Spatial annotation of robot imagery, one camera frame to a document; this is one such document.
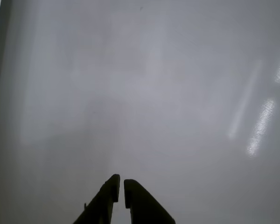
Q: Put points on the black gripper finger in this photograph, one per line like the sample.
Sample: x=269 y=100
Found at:
x=144 y=207
x=100 y=207

